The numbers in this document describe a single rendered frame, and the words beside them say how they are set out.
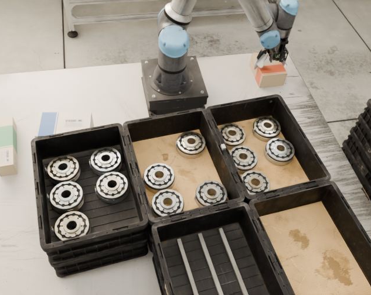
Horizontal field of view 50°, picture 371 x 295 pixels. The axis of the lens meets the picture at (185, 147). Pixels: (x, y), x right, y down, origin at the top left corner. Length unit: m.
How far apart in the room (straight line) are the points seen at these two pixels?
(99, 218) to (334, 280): 0.73
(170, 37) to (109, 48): 1.66
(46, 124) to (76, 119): 0.11
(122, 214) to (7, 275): 0.40
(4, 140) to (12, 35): 1.89
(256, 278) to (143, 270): 0.36
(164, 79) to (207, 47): 1.61
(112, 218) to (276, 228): 0.52
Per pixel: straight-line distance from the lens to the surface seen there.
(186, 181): 1.36
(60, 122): 1.60
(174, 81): 1.64
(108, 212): 1.30
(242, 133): 1.48
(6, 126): 1.69
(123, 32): 3.34
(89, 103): 1.78
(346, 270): 1.34
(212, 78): 1.90
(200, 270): 1.22
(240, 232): 1.29
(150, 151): 1.43
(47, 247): 1.17
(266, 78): 1.87
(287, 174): 1.44
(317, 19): 3.81
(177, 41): 1.55
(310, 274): 1.29
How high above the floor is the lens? 1.96
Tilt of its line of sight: 52 degrees down
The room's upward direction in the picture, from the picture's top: 6 degrees clockwise
